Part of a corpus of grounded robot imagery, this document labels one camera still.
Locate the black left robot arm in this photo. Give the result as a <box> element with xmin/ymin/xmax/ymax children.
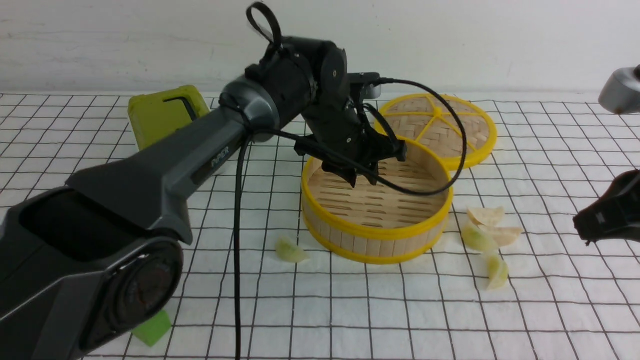
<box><xmin>0</xmin><ymin>36</ymin><xmax>407</xmax><ymax>360</ymax></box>

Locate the green dumpling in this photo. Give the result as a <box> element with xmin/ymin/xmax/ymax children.
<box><xmin>485</xmin><ymin>252</ymin><xmax>509</xmax><ymax>290</ymax></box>
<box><xmin>274</xmin><ymin>236</ymin><xmax>310</xmax><ymax>264</ymax></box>
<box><xmin>461</xmin><ymin>221</ymin><xmax>499</xmax><ymax>253</ymax></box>

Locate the yellow woven steamer lid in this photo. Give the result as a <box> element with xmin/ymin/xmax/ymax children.
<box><xmin>379</xmin><ymin>93</ymin><xmax>498</xmax><ymax>171</ymax></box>

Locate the white dumpling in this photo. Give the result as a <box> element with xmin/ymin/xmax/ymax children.
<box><xmin>478</xmin><ymin>224</ymin><xmax>524</xmax><ymax>248</ymax></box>
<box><xmin>467</xmin><ymin>206</ymin><xmax>505</xmax><ymax>227</ymax></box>

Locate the green foam cube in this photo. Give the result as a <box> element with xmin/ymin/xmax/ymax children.
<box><xmin>131</xmin><ymin>309</ymin><xmax>172</xmax><ymax>347</ymax></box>

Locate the green-lidded white plastic box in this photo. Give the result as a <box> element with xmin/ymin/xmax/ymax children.
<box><xmin>127</xmin><ymin>84</ymin><xmax>210</xmax><ymax>151</ymax></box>

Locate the white black-grid tablecloth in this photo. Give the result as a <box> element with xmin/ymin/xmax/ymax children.
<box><xmin>0</xmin><ymin>92</ymin><xmax>640</xmax><ymax>360</ymax></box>

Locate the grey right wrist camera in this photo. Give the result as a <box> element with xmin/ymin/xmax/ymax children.
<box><xmin>598</xmin><ymin>65</ymin><xmax>640</xmax><ymax>115</ymax></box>

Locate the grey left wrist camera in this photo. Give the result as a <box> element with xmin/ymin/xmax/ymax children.
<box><xmin>347</xmin><ymin>71</ymin><xmax>382</xmax><ymax>102</ymax></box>

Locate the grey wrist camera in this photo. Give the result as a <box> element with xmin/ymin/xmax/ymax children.
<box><xmin>347</xmin><ymin>71</ymin><xmax>382</xmax><ymax>102</ymax></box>
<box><xmin>598</xmin><ymin>65</ymin><xmax>640</xmax><ymax>115</ymax></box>

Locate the yellow-rimmed bamboo steamer tray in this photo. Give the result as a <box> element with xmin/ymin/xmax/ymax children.
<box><xmin>301</xmin><ymin>157</ymin><xmax>453</xmax><ymax>264</ymax></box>

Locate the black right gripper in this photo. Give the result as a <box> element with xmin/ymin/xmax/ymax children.
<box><xmin>573</xmin><ymin>170</ymin><xmax>640</xmax><ymax>246</ymax></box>

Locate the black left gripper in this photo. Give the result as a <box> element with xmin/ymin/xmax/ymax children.
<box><xmin>301</xmin><ymin>90</ymin><xmax>407</xmax><ymax>188</ymax></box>

